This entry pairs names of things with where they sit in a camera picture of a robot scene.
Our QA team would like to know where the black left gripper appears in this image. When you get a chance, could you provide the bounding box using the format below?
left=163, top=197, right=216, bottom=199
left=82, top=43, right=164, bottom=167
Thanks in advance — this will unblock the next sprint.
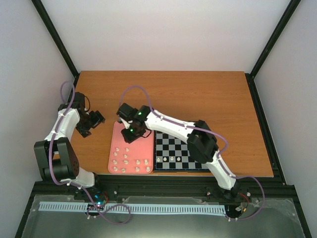
left=76, top=110, right=106, bottom=138

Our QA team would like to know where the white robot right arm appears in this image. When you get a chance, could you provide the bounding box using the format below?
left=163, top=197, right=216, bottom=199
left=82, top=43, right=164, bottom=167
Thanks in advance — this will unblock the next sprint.
left=116, top=103, right=240, bottom=201

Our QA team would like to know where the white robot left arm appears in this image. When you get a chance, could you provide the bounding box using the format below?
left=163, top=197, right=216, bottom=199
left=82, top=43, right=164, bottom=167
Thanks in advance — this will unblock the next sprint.
left=34, top=92, right=105, bottom=200

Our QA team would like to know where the pink plastic tray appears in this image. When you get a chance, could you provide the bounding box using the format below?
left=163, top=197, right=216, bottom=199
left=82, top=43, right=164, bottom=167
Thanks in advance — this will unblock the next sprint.
left=108, top=122, right=154, bottom=175

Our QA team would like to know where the black white chessboard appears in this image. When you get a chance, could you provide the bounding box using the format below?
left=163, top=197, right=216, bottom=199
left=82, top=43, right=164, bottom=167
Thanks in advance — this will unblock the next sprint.
left=153, top=131, right=209, bottom=173

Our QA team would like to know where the black aluminium frame rail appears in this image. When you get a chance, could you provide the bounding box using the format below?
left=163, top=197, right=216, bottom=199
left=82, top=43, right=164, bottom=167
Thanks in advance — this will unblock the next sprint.
left=32, top=173, right=297, bottom=206

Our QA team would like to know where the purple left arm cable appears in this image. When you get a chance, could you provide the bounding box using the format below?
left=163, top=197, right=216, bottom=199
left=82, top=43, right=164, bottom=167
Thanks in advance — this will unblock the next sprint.
left=48, top=81, right=131, bottom=225

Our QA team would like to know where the light blue cable duct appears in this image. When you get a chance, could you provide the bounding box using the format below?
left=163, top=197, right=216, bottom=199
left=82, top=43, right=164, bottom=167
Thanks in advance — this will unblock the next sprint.
left=38, top=201, right=226, bottom=216

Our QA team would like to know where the left black frame post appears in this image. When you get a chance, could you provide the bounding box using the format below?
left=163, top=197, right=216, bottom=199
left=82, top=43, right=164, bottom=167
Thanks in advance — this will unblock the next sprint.
left=31, top=0, right=80, bottom=77

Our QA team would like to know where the black frame post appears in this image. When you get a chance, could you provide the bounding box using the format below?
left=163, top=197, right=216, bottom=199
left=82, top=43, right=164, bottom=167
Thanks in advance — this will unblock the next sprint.
left=31, top=0, right=80, bottom=77
left=249, top=0, right=302, bottom=77

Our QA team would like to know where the right black frame post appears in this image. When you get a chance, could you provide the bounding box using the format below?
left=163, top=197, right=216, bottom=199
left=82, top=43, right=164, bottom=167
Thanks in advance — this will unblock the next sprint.
left=249, top=0, right=302, bottom=77

